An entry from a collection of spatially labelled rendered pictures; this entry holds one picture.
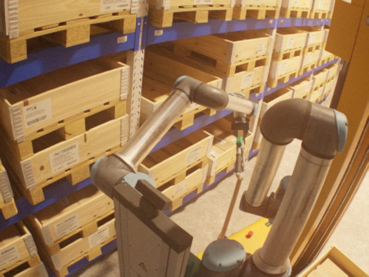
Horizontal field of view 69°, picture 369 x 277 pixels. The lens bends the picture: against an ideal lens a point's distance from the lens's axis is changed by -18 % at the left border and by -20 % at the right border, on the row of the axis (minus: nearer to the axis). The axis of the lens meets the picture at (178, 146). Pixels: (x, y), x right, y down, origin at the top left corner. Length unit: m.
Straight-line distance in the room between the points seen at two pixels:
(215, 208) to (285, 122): 2.88
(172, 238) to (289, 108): 0.52
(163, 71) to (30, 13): 2.02
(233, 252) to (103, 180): 0.65
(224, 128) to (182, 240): 3.21
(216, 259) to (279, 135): 0.48
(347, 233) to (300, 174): 3.19
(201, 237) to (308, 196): 2.48
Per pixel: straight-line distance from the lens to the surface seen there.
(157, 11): 2.03
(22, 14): 1.50
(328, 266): 2.66
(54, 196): 2.14
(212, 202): 3.75
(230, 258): 1.14
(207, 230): 3.44
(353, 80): 1.37
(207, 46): 2.95
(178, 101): 1.60
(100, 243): 2.69
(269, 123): 0.90
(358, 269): 2.67
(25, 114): 1.66
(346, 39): 1.37
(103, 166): 1.47
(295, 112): 0.86
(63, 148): 1.88
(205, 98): 1.61
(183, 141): 3.26
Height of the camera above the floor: 2.55
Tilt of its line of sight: 34 degrees down
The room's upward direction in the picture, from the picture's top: 7 degrees clockwise
